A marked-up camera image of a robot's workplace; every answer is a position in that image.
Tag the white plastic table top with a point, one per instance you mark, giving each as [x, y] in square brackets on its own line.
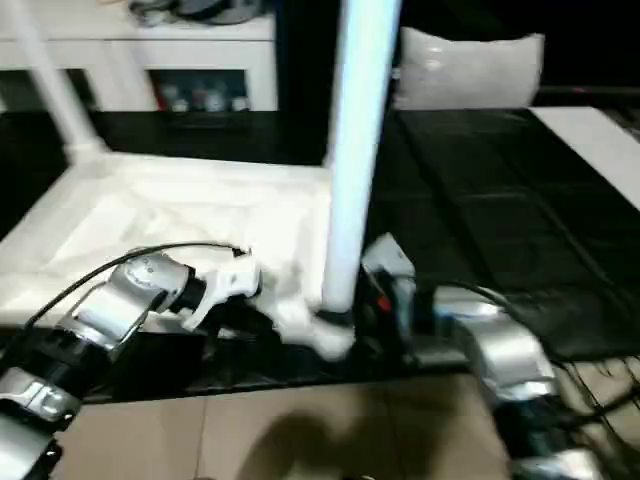
[175, 210]

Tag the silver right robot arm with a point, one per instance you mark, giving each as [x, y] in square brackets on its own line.
[510, 350]

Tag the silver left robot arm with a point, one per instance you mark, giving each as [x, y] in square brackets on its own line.
[100, 310]

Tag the black mat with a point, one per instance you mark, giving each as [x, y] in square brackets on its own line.
[525, 200]

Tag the small white cup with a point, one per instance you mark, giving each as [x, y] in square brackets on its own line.
[214, 102]
[239, 104]
[180, 105]

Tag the grey pillow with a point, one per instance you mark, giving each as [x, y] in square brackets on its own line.
[470, 70]

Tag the black cabinet with gold label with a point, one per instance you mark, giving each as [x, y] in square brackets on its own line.
[305, 60]

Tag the white flat board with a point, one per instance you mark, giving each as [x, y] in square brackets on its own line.
[595, 145]

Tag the white sideboard with glass doors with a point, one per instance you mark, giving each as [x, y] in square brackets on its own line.
[100, 50]

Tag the crumpled patterned bag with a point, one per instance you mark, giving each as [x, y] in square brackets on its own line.
[145, 12]

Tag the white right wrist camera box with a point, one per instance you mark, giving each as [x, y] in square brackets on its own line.
[395, 265]

